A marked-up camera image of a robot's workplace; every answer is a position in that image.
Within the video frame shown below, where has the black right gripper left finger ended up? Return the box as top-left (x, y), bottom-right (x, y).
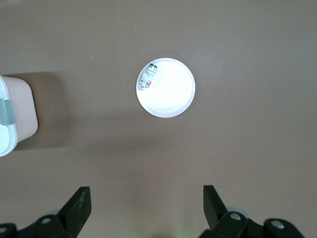
top-left (27, 186), bottom-right (94, 238)

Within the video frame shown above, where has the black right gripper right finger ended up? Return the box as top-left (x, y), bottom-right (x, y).
top-left (201, 184), bottom-right (249, 238)

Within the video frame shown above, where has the brown table mat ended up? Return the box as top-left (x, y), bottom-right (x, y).
top-left (0, 0), bottom-right (317, 238)

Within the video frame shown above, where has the white lidded storage box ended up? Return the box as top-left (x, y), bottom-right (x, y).
top-left (0, 75), bottom-right (39, 157)

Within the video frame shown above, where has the grey box latch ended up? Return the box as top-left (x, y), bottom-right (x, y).
top-left (0, 99), bottom-right (16, 126)

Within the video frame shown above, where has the pink round plate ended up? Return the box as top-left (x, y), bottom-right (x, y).
top-left (135, 58), bottom-right (196, 118)

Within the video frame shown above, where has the white green push-button switch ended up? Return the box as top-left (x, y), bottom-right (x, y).
top-left (138, 63), bottom-right (159, 91)

